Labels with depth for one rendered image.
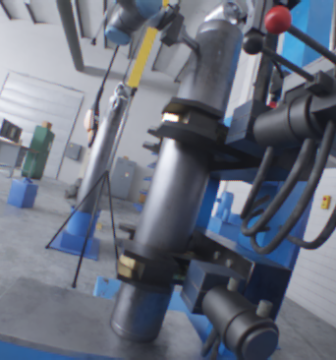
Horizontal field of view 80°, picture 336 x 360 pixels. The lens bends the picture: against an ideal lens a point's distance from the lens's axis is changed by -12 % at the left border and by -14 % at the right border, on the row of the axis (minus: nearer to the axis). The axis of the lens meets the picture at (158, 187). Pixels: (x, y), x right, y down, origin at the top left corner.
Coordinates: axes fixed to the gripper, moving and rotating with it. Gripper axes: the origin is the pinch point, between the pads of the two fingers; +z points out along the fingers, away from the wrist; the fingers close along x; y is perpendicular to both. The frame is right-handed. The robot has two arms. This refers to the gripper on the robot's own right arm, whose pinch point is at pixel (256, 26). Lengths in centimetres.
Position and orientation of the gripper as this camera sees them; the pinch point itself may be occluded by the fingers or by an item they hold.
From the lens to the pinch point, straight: 43.9
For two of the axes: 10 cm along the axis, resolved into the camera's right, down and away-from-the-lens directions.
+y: 2.1, 0.3, -9.8
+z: -2.9, 9.6, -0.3
